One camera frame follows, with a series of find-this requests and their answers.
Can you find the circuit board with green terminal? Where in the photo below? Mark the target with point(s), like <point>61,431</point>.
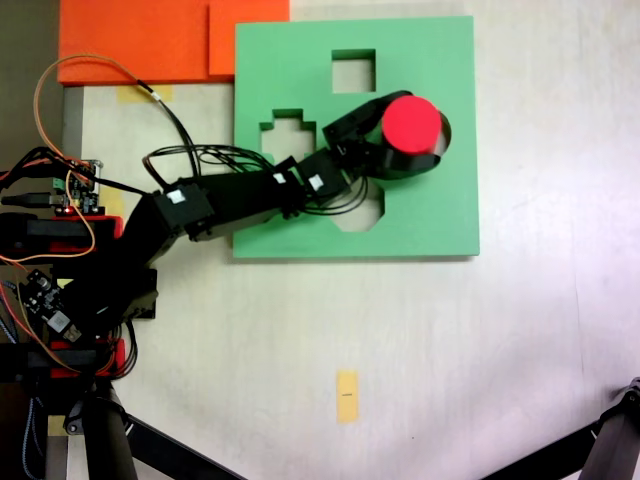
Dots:
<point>80,192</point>

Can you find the wide yellow tape strip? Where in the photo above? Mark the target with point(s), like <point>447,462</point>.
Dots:
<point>130,94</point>

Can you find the slim black tripod leg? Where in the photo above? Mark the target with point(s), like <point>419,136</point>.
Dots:
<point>550,455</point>
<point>175,452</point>

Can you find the red printed table clamp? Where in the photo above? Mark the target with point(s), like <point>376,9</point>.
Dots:
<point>112,225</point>
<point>118,352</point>

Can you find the green shape sorting board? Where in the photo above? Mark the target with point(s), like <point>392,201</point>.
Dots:
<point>425,225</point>

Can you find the large orange foam block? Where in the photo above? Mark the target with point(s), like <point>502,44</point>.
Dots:
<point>130,40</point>

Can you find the yellow tape patch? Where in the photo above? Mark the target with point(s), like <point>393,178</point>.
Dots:
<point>116,202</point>

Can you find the small orange foam block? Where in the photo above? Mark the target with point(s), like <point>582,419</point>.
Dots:
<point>235,35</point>

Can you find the red cylinder block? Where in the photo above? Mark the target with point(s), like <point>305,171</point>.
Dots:
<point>411,125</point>

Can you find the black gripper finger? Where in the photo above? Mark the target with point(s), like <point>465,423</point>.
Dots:
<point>410,164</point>
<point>375,112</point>

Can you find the thick black tripod leg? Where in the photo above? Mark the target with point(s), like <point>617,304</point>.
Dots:
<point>107,445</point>
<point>615,440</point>

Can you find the black power circuit board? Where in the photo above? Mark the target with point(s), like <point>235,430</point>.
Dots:
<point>50,302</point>

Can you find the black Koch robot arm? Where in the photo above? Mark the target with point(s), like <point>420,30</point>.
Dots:
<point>240,200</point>

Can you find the yellow tape marker with line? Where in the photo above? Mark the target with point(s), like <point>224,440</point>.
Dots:
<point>348,407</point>

